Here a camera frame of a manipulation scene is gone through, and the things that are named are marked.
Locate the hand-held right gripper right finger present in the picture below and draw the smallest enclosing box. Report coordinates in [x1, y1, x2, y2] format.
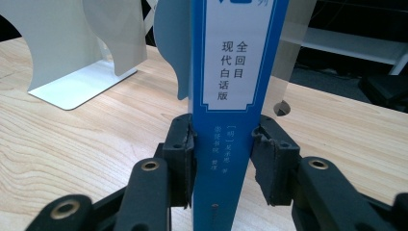
[249, 115, 303, 207]

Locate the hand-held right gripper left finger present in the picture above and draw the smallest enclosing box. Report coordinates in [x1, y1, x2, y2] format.
[153, 114, 197, 209]

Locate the blue book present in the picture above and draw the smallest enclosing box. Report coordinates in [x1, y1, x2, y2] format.
[191, 0, 291, 231]

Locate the white expandable bookend rack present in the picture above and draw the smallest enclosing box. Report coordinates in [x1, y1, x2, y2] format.
[0, 0, 319, 117]

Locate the white metal stand frame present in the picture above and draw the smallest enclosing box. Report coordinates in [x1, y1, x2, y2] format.
[279, 26, 408, 77]

